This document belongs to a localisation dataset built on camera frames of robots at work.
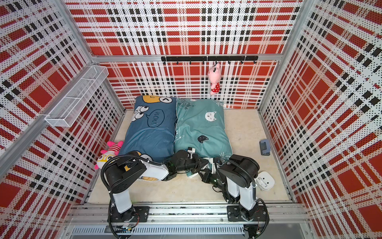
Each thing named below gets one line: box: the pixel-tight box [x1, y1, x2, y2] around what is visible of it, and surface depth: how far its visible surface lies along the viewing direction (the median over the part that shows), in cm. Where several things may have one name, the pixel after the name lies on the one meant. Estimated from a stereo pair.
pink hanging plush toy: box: [207, 61, 222, 96], surface depth 94 cm
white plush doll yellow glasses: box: [94, 140, 124, 171], surface depth 91 cm
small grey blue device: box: [259, 138, 271, 156], surface depth 97 cm
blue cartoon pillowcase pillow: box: [119, 95, 177, 164], surface depth 94 cm
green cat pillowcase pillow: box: [173, 97, 233, 177], surface depth 97 cm
